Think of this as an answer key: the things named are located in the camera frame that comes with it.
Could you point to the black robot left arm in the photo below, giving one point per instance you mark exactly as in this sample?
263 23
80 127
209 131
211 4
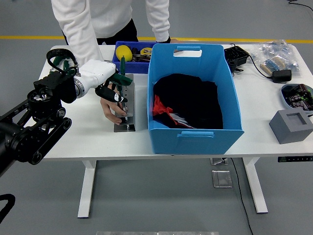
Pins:
29 137

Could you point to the black power adapter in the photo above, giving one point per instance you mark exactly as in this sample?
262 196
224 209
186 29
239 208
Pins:
281 76

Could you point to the person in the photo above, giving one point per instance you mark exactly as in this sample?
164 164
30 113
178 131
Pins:
107 17

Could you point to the light blue folding box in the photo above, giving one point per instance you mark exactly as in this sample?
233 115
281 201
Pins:
195 144

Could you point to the silver metal tool stand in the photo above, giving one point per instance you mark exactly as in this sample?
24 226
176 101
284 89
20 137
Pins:
130 102

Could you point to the red cloth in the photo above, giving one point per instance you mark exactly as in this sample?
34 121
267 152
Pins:
159 106

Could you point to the white striped cloth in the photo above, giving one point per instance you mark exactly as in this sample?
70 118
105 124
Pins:
181 120

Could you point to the person's left forearm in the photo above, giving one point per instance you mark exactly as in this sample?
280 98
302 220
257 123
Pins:
161 27

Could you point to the pale blue dish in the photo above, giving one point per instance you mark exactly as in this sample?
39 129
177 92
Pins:
283 99

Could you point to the black plastic tray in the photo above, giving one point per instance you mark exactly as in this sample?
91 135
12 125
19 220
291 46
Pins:
236 55

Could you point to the clear plastic component bags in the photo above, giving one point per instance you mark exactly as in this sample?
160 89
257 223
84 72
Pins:
276 50

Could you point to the dark small parts pile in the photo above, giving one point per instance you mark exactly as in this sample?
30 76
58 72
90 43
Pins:
140 57

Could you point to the square silver floor plate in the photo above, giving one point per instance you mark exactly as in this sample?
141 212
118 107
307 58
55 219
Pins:
221 178

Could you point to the yellow tape measure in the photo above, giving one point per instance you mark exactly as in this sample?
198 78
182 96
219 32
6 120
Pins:
146 50

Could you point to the small black clamp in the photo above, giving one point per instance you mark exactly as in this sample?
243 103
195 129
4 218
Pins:
238 70

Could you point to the grey block with square recess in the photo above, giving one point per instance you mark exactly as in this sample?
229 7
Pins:
291 133

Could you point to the person's right forearm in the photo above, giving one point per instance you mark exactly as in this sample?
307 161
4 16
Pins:
85 46

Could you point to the small silver floor plate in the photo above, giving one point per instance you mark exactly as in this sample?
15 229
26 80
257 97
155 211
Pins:
218 161

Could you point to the black cloth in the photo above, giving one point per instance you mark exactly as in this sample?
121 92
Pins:
190 98

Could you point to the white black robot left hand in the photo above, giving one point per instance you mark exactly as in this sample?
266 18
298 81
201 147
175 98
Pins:
97 71

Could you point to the black table control panel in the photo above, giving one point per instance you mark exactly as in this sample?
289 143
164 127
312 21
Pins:
293 158

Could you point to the person's right hand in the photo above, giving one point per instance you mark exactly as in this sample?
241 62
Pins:
110 110

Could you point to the white table leg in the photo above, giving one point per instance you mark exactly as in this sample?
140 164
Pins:
256 191
85 191

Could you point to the black wristwatch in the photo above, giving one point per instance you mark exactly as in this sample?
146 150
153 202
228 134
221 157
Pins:
165 40

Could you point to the black cylindrical socket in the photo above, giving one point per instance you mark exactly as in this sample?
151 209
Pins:
232 64

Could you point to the person's left hand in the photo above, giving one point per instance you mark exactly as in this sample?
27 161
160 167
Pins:
176 40

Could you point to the dark blue plastic bin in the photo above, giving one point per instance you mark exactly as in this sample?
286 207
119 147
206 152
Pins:
137 66

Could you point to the beige resistor strip bundle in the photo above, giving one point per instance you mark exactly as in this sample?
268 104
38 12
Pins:
272 64

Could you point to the electronic components pile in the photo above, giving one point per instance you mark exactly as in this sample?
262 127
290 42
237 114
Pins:
299 96

